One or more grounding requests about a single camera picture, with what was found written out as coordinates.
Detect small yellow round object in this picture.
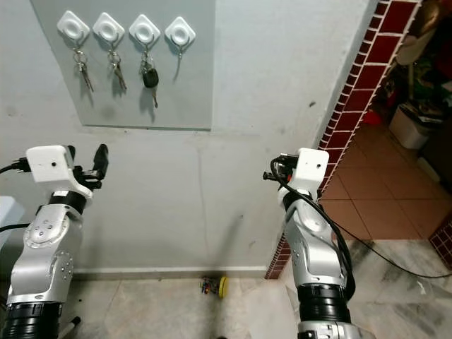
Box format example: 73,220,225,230
201,275,229,298

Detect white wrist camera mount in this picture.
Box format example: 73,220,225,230
288,148,330,198
26,145,94,198

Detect grey wall board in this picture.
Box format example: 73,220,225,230
30,0,216,131

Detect black floor cable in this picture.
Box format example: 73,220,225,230
346,233,452,278

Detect white diamond wall hook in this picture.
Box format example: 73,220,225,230
165,16,197,61
56,10,90,43
129,14,162,48
93,12,126,45

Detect white plastic bin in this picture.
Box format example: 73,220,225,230
388,105,444,150

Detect silver keys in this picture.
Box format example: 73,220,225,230
73,48,94,93
108,49,128,91

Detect black car key on ring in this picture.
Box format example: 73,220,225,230
141,51,160,109

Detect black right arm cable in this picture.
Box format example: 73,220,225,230
265,173,356,297

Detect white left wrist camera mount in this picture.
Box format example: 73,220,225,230
26,145,94,198

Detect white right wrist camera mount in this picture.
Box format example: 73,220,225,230
288,148,330,198

